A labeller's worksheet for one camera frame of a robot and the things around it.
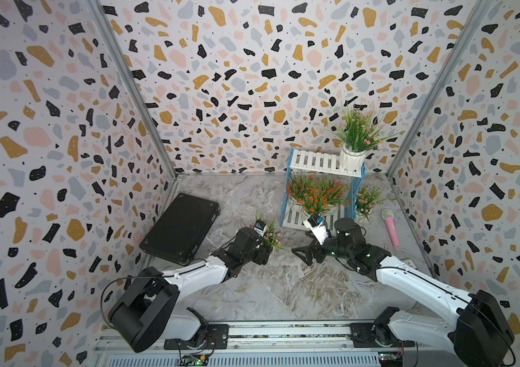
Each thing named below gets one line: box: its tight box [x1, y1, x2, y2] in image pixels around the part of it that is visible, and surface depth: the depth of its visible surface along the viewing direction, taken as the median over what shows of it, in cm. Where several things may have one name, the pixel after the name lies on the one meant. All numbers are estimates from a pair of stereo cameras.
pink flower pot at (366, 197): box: [356, 184, 388, 223], surface depth 95 cm
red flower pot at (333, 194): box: [319, 177, 352, 217], surface depth 94 cm
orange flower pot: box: [296, 187, 330, 217], surface depth 93 cm
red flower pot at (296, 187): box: [286, 174, 319, 216], surface depth 96 cm
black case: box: [139, 192, 221, 266], surface depth 97 cm
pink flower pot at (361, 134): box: [325, 103, 399, 171], surface depth 83 cm
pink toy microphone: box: [381, 207, 400, 248], surface depth 102 cm
